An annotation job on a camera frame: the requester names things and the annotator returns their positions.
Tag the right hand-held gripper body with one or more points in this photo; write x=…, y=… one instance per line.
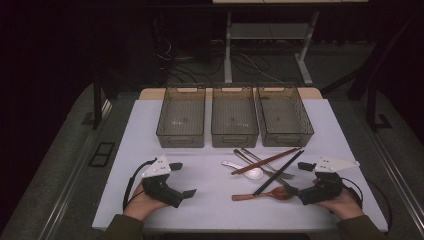
x=323, y=191

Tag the person's right hand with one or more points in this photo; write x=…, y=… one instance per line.
x=345, y=205

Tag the translucent grey plastic bin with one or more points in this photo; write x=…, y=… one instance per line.
x=283, y=116
x=234, y=116
x=181, y=116

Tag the black chopstick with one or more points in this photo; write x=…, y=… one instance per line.
x=266, y=183

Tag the brown chopstick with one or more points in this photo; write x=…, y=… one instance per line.
x=263, y=162

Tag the black floor frame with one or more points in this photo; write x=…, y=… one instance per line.
x=96, y=160

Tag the person's left hand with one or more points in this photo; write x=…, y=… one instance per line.
x=141, y=205

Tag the white metal desk frame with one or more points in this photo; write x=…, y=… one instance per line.
x=266, y=30

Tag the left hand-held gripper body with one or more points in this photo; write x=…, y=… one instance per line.
x=160, y=190

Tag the metal floor rail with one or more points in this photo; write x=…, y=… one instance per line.
x=400, y=183
x=66, y=196

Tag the brown wooden spoon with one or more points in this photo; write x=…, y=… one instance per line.
x=278, y=193

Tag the black metal stand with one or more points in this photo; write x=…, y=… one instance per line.
x=97, y=106
x=372, y=110

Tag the white ceramic spoon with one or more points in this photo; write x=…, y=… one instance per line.
x=253, y=173

